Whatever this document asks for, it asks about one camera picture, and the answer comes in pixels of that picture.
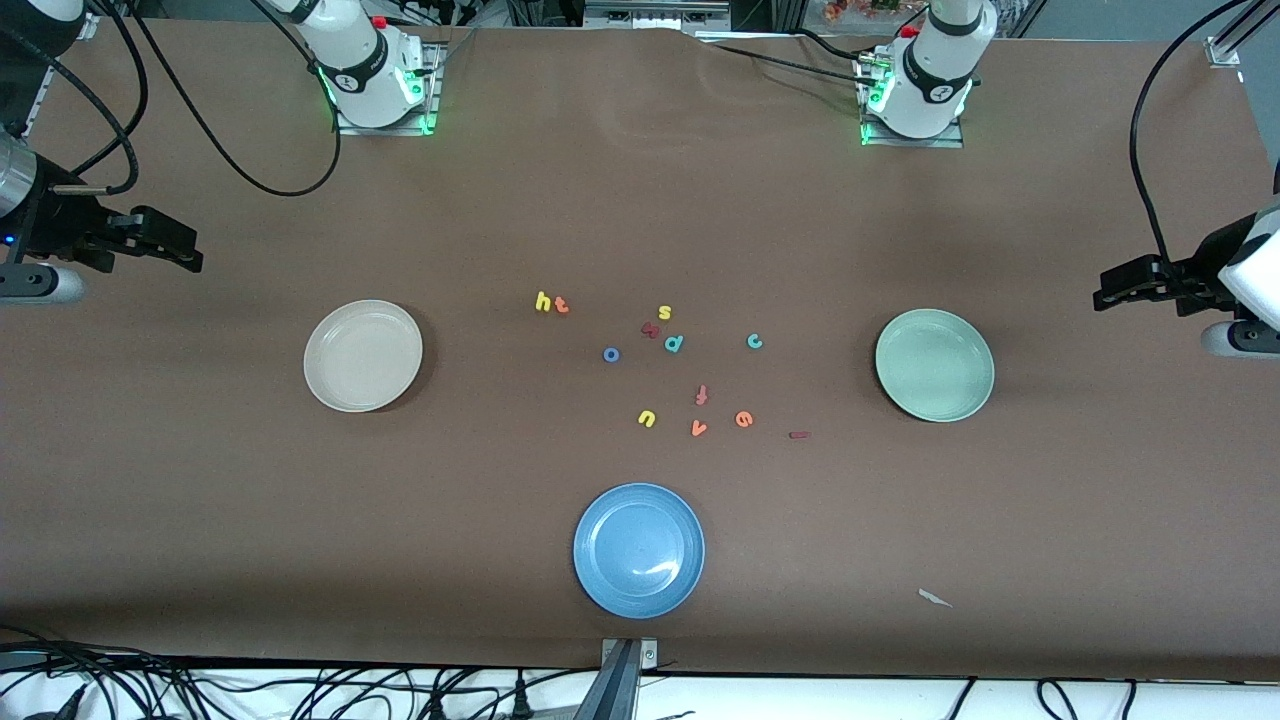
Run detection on aluminium frame post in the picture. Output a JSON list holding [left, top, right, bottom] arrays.
[[1205, 0, 1280, 69]]

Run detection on pale green plate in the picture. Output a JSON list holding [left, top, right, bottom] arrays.
[[874, 308, 996, 424]]

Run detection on aluminium frame rail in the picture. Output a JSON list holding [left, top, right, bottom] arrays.
[[20, 12, 101, 136]]

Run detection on brown paper table cover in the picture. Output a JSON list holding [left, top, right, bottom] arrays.
[[0, 15, 1280, 681]]

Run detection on beige brown plate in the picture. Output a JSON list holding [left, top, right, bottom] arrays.
[[303, 299, 424, 414]]

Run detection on black base power cable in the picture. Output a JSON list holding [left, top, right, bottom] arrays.
[[695, 28, 881, 91]]

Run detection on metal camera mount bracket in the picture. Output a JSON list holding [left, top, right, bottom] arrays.
[[575, 637, 659, 720]]

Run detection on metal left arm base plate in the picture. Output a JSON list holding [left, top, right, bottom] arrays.
[[858, 50, 966, 149]]

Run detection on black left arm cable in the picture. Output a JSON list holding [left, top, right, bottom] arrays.
[[1130, 0, 1256, 263]]

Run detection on black cable with plug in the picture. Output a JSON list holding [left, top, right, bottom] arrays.
[[290, 668, 481, 720], [490, 670, 561, 720], [0, 625, 216, 720]]

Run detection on grey metal box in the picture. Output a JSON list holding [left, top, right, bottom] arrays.
[[583, 0, 733, 33]]

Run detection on orange flower decoration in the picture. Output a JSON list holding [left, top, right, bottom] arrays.
[[822, 0, 906, 23]]

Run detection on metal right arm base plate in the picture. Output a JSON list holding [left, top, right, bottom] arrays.
[[333, 42, 443, 137]]

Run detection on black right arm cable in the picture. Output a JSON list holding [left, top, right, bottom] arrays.
[[0, 0, 346, 198]]

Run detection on blue plate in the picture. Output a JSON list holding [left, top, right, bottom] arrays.
[[572, 482, 707, 620]]

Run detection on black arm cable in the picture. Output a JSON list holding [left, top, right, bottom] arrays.
[[0, 0, 346, 198], [1130, 0, 1256, 263]]

